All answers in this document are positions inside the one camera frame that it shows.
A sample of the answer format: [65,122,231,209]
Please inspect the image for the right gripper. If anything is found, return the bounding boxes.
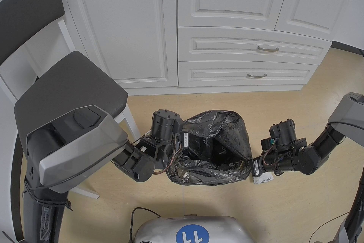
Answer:
[252,151,297,179]

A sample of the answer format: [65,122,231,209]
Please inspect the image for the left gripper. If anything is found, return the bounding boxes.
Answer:
[170,131,190,164]

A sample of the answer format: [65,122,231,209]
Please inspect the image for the black plastic bag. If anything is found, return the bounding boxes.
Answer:
[166,110,253,186]

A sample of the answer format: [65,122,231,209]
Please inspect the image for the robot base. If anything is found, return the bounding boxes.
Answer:
[136,216,255,243]

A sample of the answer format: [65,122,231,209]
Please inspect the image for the white printed wrapper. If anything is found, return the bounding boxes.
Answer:
[253,172,274,185]

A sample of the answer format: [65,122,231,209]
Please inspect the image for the white chair grey cushions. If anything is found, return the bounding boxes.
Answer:
[0,0,141,199]

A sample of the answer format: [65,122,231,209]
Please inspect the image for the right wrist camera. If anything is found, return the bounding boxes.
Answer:
[261,125,281,151]

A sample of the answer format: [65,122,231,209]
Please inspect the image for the black cable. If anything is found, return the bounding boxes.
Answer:
[309,212,350,243]
[129,207,161,243]

